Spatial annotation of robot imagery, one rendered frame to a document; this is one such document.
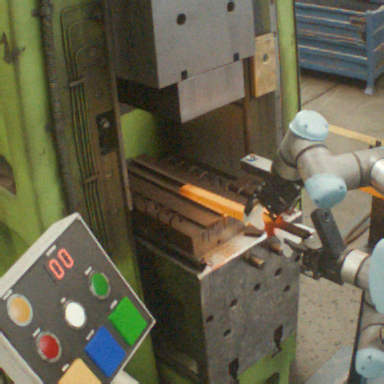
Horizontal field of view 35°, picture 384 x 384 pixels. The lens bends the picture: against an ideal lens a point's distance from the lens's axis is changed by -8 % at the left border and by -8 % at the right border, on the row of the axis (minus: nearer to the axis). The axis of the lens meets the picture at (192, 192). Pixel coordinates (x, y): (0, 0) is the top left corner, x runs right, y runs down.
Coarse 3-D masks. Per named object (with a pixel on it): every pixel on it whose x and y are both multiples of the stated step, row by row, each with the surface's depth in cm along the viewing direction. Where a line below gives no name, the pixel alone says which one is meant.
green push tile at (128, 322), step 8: (120, 304) 123; (128, 304) 125; (112, 312) 121; (120, 312) 122; (128, 312) 124; (136, 312) 126; (112, 320) 120; (120, 320) 121; (128, 320) 123; (136, 320) 125; (144, 320) 127; (120, 328) 120; (128, 328) 122; (136, 328) 124; (144, 328) 126; (128, 336) 121; (136, 336) 123; (128, 344) 121
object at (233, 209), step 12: (192, 192) 166; (204, 192) 165; (216, 204) 159; (228, 204) 158; (240, 204) 157; (240, 216) 154; (264, 216) 151; (264, 228) 149; (276, 228) 147; (288, 228) 144; (300, 228) 143
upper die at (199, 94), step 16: (240, 64) 146; (128, 80) 147; (192, 80) 137; (208, 80) 140; (224, 80) 144; (240, 80) 147; (128, 96) 150; (144, 96) 145; (160, 96) 141; (176, 96) 136; (192, 96) 138; (208, 96) 142; (224, 96) 145; (240, 96) 149; (160, 112) 143; (176, 112) 139; (192, 112) 140
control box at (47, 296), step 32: (64, 224) 120; (32, 256) 112; (64, 256) 116; (96, 256) 123; (0, 288) 105; (32, 288) 108; (64, 288) 114; (128, 288) 127; (0, 320) 99; (32, 320) 105; (64, 320) 111; (96, 320) 117; (0, 352) 101; (32, 352) 102; (64, 352) 108; (128, 352) 121
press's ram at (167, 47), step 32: (128, 0) 127; (160, 0) 123; (192, 0) 129; (224, 0) 135; (128, 32) 131; (160, 32) 126; (192, 32) 132; (224, 32) 139; (128, 64) 136; (160, 64) 129; (192, 64) 135; (224, 64) 142
